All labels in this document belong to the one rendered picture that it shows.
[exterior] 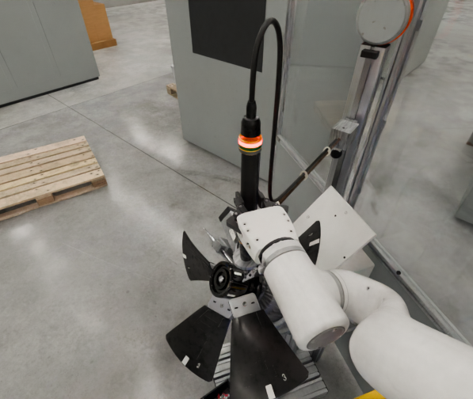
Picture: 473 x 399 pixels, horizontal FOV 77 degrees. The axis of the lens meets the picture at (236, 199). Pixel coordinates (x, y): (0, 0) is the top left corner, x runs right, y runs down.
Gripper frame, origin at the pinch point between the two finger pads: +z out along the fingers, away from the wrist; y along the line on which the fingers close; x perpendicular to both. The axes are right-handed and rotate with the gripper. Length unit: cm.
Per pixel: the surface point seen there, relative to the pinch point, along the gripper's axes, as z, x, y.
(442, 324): -20, -64, 70
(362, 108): 38, -4, 58
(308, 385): -3, -157, 42
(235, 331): -6.6, -45.5, -5.3
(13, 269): 152, -164, -145
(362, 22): 43, 23, 53
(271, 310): 0, -53, 10
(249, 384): -20, -48, -6
